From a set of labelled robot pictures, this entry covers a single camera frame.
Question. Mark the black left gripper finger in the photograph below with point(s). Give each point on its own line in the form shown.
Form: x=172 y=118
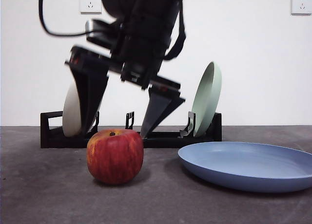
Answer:
x=90 y=99

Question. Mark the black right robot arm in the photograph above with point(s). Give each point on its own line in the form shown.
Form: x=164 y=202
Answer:
x=114 y=2

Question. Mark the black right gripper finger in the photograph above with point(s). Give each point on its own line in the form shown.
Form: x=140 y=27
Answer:
x=158 y=109

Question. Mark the blue plate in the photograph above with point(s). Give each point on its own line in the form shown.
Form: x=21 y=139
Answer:
x=243 y=165

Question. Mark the black plate rack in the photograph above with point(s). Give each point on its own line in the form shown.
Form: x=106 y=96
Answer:
x=165 y=142

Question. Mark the red apple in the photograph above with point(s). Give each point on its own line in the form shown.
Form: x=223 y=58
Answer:
x=115 y=158

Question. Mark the white wall socket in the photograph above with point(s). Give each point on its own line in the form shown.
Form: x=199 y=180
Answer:
x=89 y=3
x=301 y=3

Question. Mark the cream plate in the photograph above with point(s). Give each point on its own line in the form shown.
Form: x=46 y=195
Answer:
x=70 y=112

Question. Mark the pale green plate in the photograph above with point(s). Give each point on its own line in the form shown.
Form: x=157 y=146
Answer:
x=207 y=102

